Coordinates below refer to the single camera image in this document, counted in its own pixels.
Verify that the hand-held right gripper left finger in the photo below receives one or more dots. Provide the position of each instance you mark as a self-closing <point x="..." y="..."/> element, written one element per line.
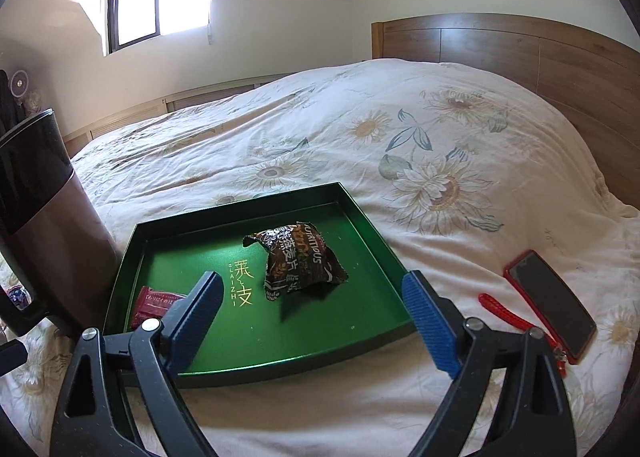
<point x="200" y="309"/>

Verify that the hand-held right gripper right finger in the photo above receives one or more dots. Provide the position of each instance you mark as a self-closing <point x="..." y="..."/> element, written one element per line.
<point x="430" y="322"/>

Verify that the red snack packet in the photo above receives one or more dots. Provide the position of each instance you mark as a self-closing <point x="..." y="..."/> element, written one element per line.
<point x="155" y="304"/>

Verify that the green tray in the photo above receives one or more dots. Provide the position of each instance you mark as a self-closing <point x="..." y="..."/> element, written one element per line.
<point x="310" y="332"/>

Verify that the brown snack packet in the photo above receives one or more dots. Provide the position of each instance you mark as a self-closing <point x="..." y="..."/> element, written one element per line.
<point x="300" y="257"/>

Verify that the smartphone in red case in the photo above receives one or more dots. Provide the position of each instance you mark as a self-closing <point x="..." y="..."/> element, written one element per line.
<point x="550" y="302"/>

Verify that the brown and black tower appliance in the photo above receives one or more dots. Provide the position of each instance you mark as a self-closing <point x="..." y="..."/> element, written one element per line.
<point x="55" y="227"/>

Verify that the printed packet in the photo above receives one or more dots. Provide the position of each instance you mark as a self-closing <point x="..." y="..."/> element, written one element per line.
<point x="17" y="298"/>

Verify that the floral duvet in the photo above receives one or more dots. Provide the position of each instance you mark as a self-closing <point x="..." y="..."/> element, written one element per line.
<point x="350" y="147"/>

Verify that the small white fan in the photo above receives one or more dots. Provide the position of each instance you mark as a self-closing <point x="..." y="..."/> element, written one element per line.
<point x="20" y="85"/>

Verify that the wooden headboard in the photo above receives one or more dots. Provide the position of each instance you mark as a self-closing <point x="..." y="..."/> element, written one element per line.
<point x="500" y="42"/>

